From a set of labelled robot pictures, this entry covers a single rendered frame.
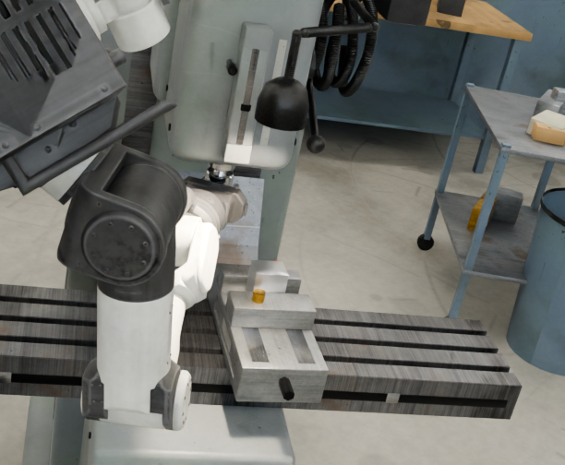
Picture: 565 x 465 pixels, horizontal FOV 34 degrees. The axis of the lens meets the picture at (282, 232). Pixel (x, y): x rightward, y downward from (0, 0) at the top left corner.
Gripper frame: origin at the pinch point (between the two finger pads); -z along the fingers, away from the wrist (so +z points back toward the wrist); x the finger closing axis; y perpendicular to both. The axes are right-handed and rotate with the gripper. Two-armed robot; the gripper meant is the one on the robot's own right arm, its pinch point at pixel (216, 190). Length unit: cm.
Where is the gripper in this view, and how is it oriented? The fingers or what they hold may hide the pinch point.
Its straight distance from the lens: 157.8
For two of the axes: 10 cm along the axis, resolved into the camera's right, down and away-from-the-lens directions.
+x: -9.6, -2.5, 1.0
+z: -2.0, 3.9, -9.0
